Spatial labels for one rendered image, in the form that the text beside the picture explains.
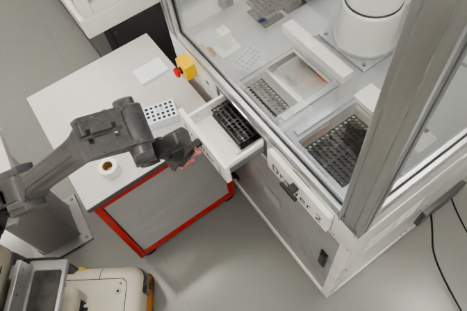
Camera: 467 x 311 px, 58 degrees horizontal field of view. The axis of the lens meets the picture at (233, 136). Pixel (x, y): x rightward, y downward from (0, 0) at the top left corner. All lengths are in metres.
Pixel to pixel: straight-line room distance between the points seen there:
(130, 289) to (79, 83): 0.90
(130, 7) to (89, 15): 0.19
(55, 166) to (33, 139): 2.00
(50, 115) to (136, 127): 1.10
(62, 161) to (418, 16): 0.62
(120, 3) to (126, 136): 1.24
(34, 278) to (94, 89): 0.87
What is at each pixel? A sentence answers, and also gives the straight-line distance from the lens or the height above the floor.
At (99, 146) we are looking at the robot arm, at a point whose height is 1.49.
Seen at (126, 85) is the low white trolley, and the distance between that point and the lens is 1.80.
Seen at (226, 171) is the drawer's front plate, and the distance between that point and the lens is 1.31.
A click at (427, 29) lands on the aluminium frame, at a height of 1.68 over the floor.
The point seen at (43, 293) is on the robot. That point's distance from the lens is 1.20.
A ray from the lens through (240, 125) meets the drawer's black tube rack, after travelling 1.40.
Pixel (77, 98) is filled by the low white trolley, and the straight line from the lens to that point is 1.83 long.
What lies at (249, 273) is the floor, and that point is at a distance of 2.14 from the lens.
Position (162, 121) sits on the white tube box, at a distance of 1.60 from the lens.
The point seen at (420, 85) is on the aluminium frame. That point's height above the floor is 1.58.
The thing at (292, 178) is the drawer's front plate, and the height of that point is 0.93.
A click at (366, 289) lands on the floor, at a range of 2.16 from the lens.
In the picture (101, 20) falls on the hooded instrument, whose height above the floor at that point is 0.87.
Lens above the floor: 2.07
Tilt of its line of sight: 58 degrees down
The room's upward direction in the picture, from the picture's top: 10 degrees counter-clockwise
